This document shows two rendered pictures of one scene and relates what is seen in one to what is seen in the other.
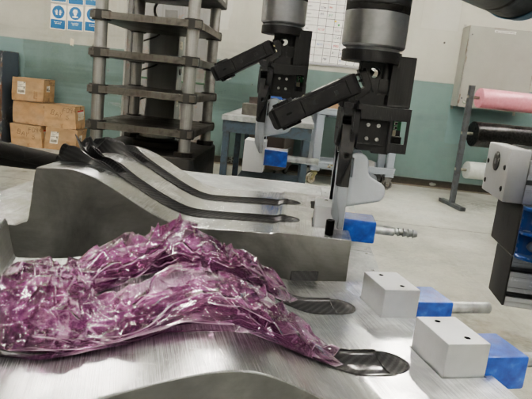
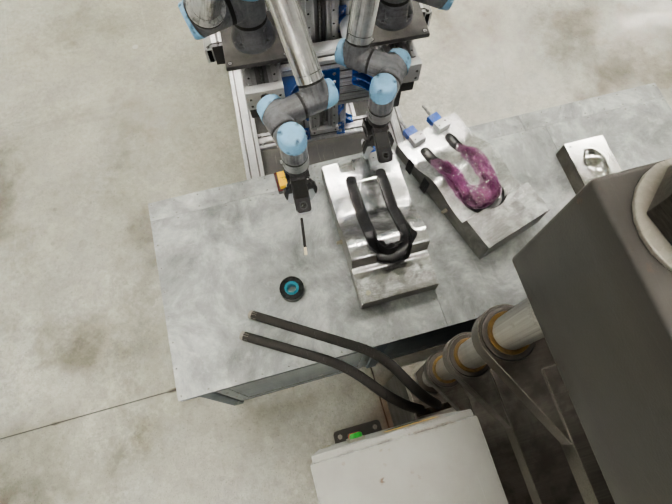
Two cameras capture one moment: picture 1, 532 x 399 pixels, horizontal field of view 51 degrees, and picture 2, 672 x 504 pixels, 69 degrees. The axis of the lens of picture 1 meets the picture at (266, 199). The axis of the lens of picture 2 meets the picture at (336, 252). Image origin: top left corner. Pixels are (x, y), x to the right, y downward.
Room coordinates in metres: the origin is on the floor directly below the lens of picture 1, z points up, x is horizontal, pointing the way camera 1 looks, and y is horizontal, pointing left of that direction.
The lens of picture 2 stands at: (1.10, 0.72, 2.36)
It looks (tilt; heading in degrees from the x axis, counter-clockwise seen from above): 70 degrees down; 252
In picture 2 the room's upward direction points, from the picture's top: straight up
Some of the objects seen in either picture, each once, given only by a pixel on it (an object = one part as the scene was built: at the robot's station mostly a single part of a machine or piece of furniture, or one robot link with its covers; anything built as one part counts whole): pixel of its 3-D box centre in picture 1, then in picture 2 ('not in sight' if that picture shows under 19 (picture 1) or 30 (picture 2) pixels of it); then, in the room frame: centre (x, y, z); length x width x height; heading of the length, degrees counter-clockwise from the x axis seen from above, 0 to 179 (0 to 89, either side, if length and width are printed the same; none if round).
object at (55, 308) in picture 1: (164, 280); (469, 173); (0.41, 0.07, 0.90); 0.26 x 0.18 x 0.08; 104
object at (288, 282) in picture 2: not in sight; (292, 289); (1.10, 0.25, 0.82); 0.08 x 0.08 x 0.04
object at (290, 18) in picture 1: (284, 15); (294, 160); (0.99, 0.00, 1.17); 0.08 x 0.08 x 0.05
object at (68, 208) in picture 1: (163, 210); (378, 223); (0.77, 0.14, 0.87); 0.50 x 0.26 x 0.14; 87
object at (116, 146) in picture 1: (175, 177); (381, 212); (0.76, 0.13, 0.92); 0.35 x 0.16 x 0.09; 87
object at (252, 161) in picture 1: (281, 157); not in sight; (0.99, -0.02, 0.93); 0.13 x 0.05 x 0.05; 87
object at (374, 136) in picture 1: (371, 104); (377, 125); (0.69, -0.11, 1.04); 0.09 x 0.08 x 0.12; 87
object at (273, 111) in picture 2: not in sight; (281, 114); (0.99, -0.10, 1.25); 0.11 x 0.11 x 0.08; 12
